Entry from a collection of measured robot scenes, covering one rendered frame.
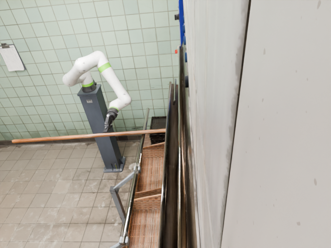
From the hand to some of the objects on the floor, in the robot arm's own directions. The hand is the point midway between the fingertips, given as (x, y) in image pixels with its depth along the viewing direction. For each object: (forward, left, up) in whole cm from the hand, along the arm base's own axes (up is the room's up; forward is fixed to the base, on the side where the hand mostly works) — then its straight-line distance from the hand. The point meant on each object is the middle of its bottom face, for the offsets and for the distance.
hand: (106, 130), depth 189 cm
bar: (+31, +17, -120) cm, 125 cm away
